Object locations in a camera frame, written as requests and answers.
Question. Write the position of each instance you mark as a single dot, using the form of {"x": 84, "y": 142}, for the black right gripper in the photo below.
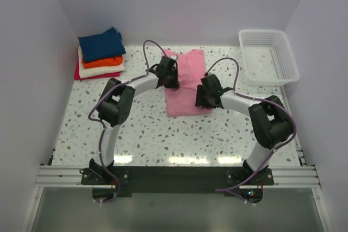
{"x": 199, "y": 101}

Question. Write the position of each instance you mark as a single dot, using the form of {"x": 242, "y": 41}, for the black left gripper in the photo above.
{"x": 175, "y": 84}

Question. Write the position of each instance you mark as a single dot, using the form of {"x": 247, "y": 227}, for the pink t shirt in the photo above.
{"x": 191, "y": 68}

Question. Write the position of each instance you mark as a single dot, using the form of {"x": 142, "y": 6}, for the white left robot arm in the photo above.
{"x": 115, "y": 103}

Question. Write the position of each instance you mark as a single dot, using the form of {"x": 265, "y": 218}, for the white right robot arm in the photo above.
{"x": 272, "y": 125}

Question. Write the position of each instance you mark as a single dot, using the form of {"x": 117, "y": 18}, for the folded orange t shirt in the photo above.
{"x": 113, "y": 61}

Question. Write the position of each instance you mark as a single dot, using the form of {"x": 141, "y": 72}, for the white plastic basket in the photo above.
{"x": 268, "y": 58}

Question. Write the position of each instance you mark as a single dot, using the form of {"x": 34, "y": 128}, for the folded navy blue t shirt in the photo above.
{"x": 101, "y": 46}

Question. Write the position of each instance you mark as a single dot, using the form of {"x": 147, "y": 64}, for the folded cream white t shirt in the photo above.
{"x": 85, "y": 73}

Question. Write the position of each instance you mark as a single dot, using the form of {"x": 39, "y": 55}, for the folded crimson red t shirt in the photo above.
{"x": 77, "y": 77}

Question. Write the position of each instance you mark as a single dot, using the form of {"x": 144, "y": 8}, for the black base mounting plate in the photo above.
{"x": 132, "y": 179}

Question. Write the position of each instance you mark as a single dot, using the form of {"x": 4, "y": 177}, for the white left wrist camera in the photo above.
{"x": 175, "y": 57}

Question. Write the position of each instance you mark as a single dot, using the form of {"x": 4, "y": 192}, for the aluminium rail frame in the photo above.
{"x": 149, "y": 138}

